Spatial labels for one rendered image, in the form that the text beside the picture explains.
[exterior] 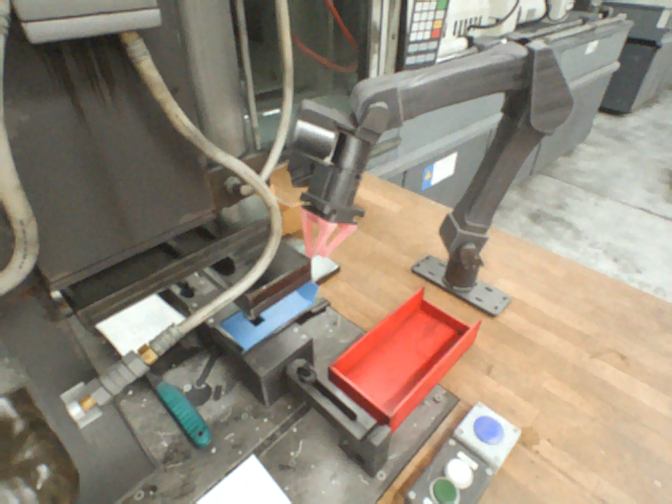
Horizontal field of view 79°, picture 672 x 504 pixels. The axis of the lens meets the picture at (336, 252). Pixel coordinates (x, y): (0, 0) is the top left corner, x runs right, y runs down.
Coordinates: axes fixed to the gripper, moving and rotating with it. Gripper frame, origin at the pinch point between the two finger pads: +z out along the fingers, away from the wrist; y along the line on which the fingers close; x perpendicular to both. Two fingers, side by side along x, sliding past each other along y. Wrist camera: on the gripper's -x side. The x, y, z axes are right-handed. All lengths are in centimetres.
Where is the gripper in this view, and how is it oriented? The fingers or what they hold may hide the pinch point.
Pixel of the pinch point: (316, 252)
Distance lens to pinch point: 68.0
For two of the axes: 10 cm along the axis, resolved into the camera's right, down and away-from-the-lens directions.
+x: 7.1, 4.2, -5.6
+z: -3.3, 9.1, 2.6
